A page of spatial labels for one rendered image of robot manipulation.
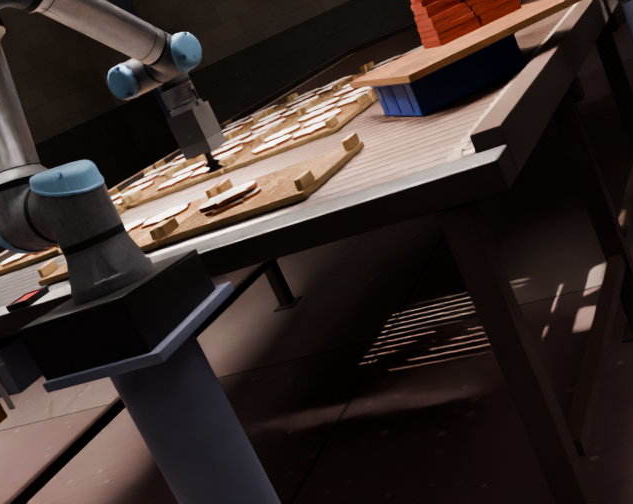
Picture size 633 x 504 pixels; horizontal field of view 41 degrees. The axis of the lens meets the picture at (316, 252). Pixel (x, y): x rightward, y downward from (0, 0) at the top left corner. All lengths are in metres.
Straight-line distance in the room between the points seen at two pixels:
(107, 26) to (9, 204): 0.38
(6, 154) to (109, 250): 0.28
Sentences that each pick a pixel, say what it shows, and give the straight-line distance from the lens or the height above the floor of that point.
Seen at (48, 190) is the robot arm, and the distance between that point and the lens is 1.50.
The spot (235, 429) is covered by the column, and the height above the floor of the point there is 0.63.
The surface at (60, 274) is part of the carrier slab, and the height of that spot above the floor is 0.93.
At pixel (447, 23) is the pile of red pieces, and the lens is 2.35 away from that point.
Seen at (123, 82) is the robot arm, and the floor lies 1.28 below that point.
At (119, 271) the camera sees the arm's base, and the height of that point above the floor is 1.00.
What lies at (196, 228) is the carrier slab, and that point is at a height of 0.93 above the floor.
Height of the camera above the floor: 1.24
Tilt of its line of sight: 14 degrees down
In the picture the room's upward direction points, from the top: 25 degrees counter-clockwise
